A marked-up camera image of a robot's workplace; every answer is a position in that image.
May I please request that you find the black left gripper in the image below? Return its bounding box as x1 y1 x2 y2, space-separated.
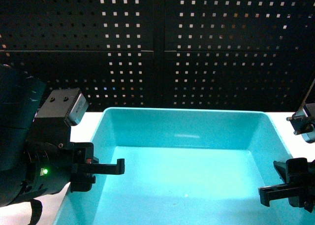
58 142 125 192

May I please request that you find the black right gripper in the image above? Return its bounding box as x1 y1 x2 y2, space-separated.
258 158 315 212

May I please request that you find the light turquoise plastic bin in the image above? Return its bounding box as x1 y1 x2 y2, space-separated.
55 108 315 225

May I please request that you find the black perforated metal panel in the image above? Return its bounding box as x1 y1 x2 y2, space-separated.
0 0 315 112

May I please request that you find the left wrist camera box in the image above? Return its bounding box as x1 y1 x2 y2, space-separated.
35 88 89 126

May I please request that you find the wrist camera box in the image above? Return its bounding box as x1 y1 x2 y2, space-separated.
35 88 89 126
286 103 315 144

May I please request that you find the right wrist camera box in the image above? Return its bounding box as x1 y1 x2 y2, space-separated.
286 103 315 144

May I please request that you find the black flat cable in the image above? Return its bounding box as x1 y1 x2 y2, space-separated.
27 199 43 225

